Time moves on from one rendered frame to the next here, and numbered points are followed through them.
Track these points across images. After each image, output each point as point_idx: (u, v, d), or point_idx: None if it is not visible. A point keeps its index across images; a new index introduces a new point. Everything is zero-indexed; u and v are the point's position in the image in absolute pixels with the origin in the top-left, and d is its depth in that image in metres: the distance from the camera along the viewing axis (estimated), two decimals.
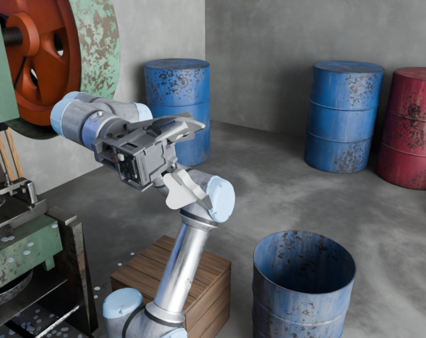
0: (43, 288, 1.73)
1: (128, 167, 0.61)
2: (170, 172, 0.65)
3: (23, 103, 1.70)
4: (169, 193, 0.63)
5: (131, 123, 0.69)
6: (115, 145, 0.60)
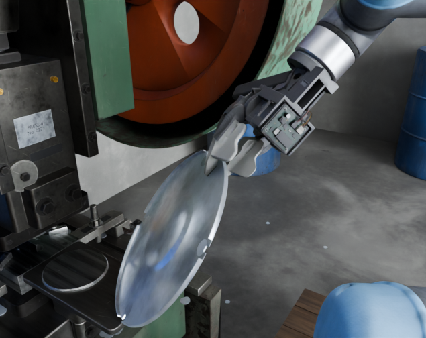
0: None
1: (286, 128, 0.52)
2: (241, 123, 0.56)
3: None
4: (237, 145, 0.54)
5: None
6: (310, 133, 0.54)
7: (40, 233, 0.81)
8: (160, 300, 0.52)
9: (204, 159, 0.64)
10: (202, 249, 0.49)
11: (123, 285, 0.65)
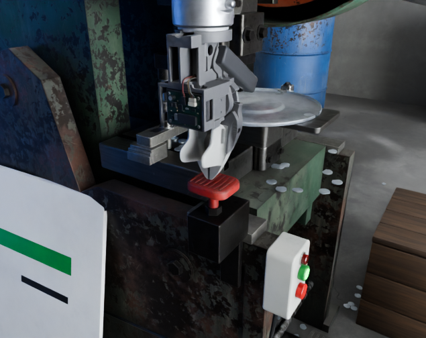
0: None
1: (182, 108, 0.49)
2: None
3: None
4: (187, 142, 0.55)
5: None
6: (204, 98, 0.47)
7: None
8: (273, 121, 0.78)
9: (278, 93, 0.99)
10: (310, 115, 0.82)
11: None
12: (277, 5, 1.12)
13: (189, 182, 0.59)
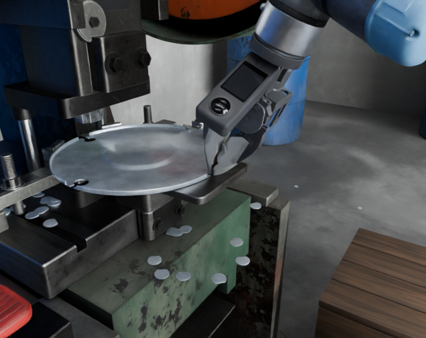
0: (200, 322, 0.95)
1: None
2: (247, 133, 0.55)
3: None
4: None
5: (252, 49, 0.48)
6: None
7: (97, 117, 0.71)
8: None
9: None
10: (188, 132, 0.77)
11: (164, 186, 0.57)
12: None
13: None
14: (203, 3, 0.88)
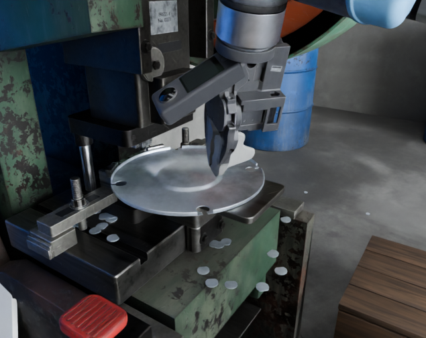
0: (230, 324, 1.03)
1: None
2: None
3: None
4: (245, 145, 0.56)
5: (215, 43, 0.48)
6: None
7: (147, 142, 0.79)
8: (139, 162, 0.81)
9: None
10: None
11: None
12: None
13: (60, 318, 0.46)
14: None
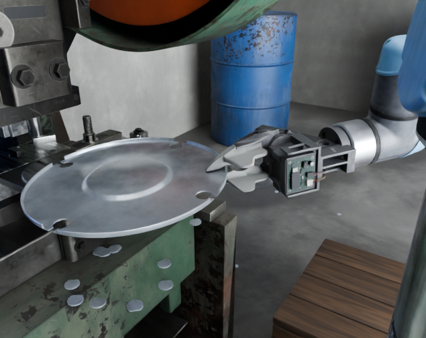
0: None
1: (302, 173, 0.56)
2: (262, 149, 0.59)
3: None
4: (253, 161, 0.56)
5: None
6: (312, 191, 0.58)
7: (21, 131, 0.67)
8: (41, 194, 0.55)
9: None
10: None
11: (104, 149, 0.68)
12: None
13: None
14: None
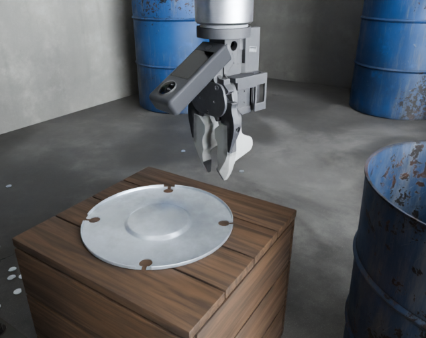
0: None
1: None
2: None
3: None
4: (243, 135, 0.57)
5: (196, 37, 0.52)
6: None
7: None
8: (125, 198, 0.85)
9: None
10: None
11: (198, 194, 0.87)
12: None
13: None
14: None
